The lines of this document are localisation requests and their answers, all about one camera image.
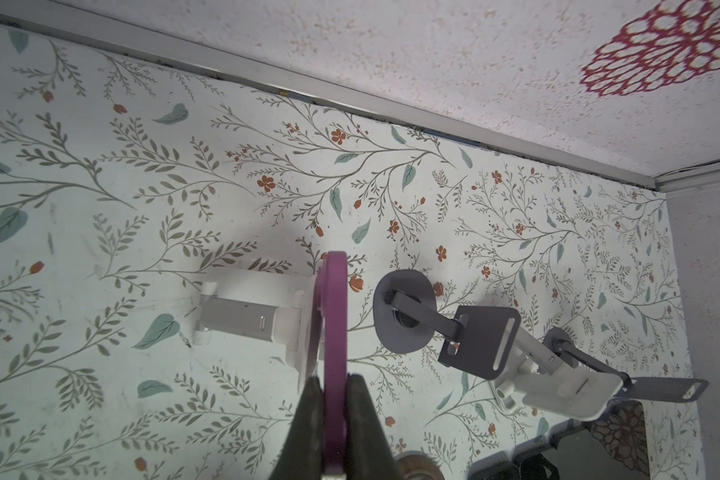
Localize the black phone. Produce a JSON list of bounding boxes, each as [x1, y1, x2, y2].
[[467, 446, 561, 480]]

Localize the grey round phone stand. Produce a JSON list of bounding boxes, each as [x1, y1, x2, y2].
[[373, 269, 520, 380]]

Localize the round wooden phone stand centre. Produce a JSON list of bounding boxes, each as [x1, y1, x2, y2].
[[395, 451, 445, 480]]

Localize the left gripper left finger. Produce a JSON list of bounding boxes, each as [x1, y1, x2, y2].
[[269, 377, 324, 480]]

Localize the white folding phone stand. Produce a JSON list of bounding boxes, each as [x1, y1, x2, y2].
[[490, 347, 623, 421]]

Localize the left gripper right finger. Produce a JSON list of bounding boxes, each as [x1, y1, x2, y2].
[[345, 374, 402, 480]]

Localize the purple round phone stand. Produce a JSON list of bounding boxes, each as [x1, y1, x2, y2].
[[543, 327, 709, 403]]

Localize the white phone stand back left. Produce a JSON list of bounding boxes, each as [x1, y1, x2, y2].
[[192, 268, 323, 390]]

